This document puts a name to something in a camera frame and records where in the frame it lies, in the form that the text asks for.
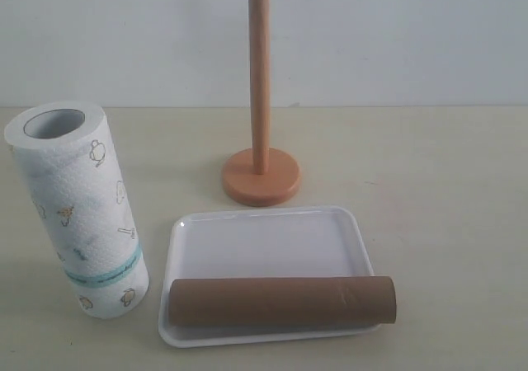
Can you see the brown cardboard tube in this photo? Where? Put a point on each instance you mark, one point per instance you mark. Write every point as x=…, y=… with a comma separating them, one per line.
x=283, y=301

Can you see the wooden paper towel holder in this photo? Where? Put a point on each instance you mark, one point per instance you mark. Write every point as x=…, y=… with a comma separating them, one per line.
x=261, y=175

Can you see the printed white paper towel roll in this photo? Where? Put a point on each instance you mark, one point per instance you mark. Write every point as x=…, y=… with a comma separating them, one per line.
x=67, y=158

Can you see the white plastic tray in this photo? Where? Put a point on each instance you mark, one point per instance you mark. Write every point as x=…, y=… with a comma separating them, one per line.
x=309, y=241

